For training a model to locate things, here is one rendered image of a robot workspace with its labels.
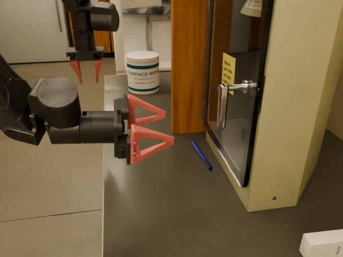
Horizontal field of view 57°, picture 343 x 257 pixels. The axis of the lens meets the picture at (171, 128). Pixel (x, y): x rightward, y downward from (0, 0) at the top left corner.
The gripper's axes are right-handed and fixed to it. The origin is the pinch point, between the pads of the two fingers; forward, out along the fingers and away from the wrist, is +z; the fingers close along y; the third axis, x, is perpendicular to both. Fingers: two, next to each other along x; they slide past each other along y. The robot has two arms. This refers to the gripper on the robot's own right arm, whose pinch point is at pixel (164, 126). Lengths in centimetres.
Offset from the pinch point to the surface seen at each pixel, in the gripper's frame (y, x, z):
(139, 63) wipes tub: 68, 11, 1
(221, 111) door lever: 1.2, -2.5, 10.7
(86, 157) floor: 171, 127, -32
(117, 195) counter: 5.7, 21.0, -8.4
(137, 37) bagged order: 133, 18, 5
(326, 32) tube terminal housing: -2.1, -18.6, 24.8
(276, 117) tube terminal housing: -3.1, -3.5, 19.7
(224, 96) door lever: 1.4, -5.5, 10.9
